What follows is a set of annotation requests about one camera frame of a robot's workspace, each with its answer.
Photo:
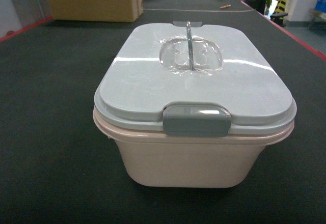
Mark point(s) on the white box lid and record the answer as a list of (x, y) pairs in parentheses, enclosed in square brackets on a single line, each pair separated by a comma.
[(151, 73)]

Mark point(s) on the pink plastic storage box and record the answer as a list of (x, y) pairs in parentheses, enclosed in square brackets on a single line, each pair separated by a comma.
[(155, 159)]

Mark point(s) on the cardboard box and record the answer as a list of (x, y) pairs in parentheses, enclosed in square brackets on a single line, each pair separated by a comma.
[(97, 10)]

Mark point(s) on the black armrest chair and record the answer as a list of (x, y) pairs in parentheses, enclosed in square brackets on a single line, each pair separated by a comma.
[(278, 18)]

